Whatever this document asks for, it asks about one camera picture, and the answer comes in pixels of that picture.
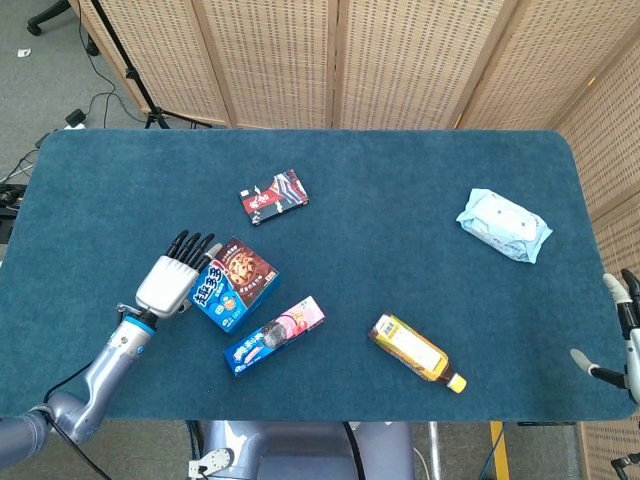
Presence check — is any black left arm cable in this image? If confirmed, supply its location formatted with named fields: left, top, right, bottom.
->
left=43, top=362, right=112, bottom=480

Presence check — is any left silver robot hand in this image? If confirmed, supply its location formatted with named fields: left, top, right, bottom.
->
left=134, top=229, right=224, bottom=320

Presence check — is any light blue wet wipes pack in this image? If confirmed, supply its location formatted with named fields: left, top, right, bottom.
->
left=455, top=187, right=554, bottom=265

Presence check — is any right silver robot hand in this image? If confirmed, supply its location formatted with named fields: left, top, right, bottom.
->
left=570, top=268, right=640, bottom=401

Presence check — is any black tripod stand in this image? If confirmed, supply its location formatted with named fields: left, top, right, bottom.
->
left=89, top=0, right=214, bottom=130

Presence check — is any grey robot torso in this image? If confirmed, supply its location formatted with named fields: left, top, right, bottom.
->
left=187, top=420, right=416, bottom=480

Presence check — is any wooden wicker folding screen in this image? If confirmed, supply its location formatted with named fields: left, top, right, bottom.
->
left=69, top=0, right=640, bottom=480

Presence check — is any black office chair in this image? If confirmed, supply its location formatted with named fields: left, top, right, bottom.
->
left=27, top=0, right=101, bottom=56

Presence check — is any blue chocolate chip cookie box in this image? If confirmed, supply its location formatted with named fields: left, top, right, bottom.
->
left=189, top=236, right=281, bottom=335

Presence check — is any black floor cable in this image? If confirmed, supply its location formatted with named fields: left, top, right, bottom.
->
left=77, top=0, right=147, bottom=127

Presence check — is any small black and red box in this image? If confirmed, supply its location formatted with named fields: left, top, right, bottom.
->
left=237, top=168, right=310, bottom=227

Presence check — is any yellow corn tea bottle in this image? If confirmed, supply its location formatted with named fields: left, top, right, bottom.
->
left=368, top=313, right=468, bottom=394

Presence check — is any silver table leg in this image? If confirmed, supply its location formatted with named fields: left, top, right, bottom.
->
left=427, top=422, right=444, bottom=480

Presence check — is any blue pink cookie pack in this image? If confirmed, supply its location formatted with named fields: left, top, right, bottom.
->
left=222, top=295, right=327, bottom=377

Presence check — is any blue felt table mat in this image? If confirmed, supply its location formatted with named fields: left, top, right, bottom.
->
left=0, top=128, right=639, bottom=422

